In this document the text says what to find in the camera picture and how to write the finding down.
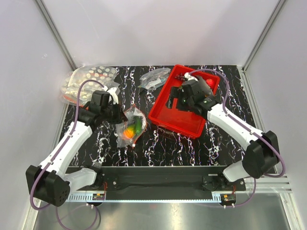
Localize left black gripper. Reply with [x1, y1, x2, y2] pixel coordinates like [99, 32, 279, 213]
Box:
[101, 100, 128, 124]

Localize orange zip top bag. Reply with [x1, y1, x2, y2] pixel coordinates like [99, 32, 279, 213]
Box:
[116, 105, 147, 148]

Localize orange green toy mango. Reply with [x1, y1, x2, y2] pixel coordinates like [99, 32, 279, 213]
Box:
[123, 126, 135, 139]

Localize green toy cucumber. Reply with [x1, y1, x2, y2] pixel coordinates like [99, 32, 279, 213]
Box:
[134, 116, 142, 135]

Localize red toy apple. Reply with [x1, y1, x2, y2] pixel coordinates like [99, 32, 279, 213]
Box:
[206, 79, 215, 90]

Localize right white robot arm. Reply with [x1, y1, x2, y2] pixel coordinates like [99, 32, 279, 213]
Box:
[166, 80, 281, 190]

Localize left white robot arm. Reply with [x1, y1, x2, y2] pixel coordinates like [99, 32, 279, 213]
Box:
[25, 88, 127, 209]

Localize clear bag with contents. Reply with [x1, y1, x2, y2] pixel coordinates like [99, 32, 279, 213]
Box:
[138, 68, 171, 91]

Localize stack of zip bags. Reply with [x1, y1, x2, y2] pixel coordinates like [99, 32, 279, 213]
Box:
[60, 65, 120, 106]

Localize purple toy grapes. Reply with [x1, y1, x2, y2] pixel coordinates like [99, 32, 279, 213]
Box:
[175, 74, 186, 81]

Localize grey toy fish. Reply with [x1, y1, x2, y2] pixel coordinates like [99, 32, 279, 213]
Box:
[200, 78, 213, 95]

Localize red plastic tray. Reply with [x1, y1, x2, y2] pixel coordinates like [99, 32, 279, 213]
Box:
[148, 65, 220, 139]

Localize left connector board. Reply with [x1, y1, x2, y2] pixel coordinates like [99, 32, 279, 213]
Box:
[92, 193, 106, 201]

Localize connector board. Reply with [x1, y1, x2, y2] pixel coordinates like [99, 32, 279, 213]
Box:
[92, 193, 106, 201]
[223, 194, 236, 202]

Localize right connector board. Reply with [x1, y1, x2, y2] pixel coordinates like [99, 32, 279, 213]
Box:
[223, 194, 236, 202]

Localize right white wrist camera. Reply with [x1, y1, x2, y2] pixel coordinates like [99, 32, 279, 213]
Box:
[184, 72, 198, 81]

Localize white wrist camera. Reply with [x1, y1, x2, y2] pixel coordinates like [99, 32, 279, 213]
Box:
[184, 72, 198, 81]
[106, 87, 119, 104]

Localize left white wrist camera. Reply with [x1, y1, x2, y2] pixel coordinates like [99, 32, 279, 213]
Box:
[106, 87, 119, 104]

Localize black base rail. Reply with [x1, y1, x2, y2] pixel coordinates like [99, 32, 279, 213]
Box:
[76, 165, 247, 201]

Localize aluminium slotted rail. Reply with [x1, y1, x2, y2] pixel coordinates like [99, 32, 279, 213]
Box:
[66, 193, 104, 203]

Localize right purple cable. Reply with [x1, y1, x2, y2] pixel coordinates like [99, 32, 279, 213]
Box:
[187, 69, 286, 208]

